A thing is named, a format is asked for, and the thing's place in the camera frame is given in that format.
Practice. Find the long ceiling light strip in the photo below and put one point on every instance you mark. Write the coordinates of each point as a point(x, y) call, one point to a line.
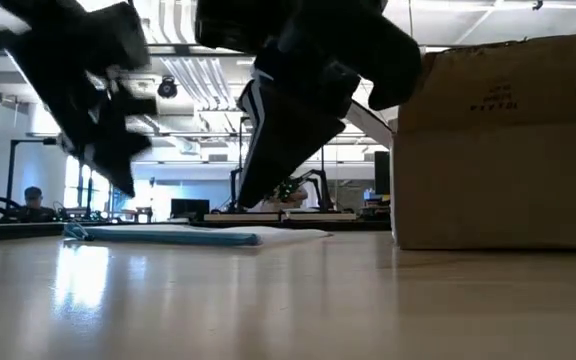
point(203, 49)

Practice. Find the black background gantry frame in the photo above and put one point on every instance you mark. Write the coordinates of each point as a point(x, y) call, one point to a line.
point(10, 170)

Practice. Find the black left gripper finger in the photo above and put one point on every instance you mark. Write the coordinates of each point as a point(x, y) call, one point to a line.
point(135, 107)
point(98, 145)

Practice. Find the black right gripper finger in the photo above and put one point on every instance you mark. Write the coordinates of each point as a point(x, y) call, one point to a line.
point(249, 125)
point(288, 145)

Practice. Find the black monitor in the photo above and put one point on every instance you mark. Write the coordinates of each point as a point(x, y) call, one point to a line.
point(190, 209)

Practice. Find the brown cardboard box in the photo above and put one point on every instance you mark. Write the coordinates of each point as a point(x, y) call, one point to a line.
point(493, 190)

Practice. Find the black upright panel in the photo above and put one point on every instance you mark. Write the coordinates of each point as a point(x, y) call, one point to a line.
point(382, 172)

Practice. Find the white mesh blue-zipper bag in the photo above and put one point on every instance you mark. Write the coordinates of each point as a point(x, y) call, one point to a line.
point(193, 235)

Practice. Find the black aluminium table frame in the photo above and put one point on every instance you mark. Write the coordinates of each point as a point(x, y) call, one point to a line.
point(18, 231)

